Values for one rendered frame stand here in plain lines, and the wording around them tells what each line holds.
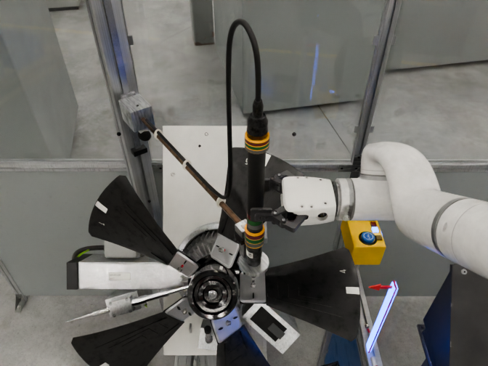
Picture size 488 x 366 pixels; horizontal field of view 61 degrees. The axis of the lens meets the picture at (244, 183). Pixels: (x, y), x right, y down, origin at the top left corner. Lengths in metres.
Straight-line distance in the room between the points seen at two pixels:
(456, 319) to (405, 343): 1.29
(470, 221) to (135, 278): 0.87
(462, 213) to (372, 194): 0.27
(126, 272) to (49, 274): 1.29
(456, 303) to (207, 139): 0.79
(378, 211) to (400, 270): 1.52
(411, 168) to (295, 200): 0.21
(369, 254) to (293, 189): 0.59
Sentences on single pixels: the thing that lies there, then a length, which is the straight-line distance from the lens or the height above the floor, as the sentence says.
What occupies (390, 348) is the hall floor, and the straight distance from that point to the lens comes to 2.41.
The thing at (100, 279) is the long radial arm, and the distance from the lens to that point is 1.21.
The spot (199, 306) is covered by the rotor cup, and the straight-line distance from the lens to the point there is 1.00.
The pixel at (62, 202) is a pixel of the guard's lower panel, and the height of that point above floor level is 0.78.
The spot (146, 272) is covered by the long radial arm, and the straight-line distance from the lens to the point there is 1.17.
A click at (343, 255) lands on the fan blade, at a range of 1.09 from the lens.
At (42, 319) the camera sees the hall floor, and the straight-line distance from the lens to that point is 2.61.
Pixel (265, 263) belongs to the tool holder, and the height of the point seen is 1.28.
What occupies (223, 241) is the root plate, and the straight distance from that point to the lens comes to 1.03.
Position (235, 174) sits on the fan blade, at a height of 1.37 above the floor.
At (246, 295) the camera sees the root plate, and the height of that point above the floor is 1.18.
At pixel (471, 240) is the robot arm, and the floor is 1.68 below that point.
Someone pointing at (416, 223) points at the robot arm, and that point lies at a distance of 0.65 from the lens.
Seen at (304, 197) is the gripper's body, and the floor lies 1.50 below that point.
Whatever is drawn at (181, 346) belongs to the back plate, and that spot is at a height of 0.86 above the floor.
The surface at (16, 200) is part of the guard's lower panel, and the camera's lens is 2.06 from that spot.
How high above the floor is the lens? 2.05
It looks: 42 degrees down
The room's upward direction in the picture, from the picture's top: straight up
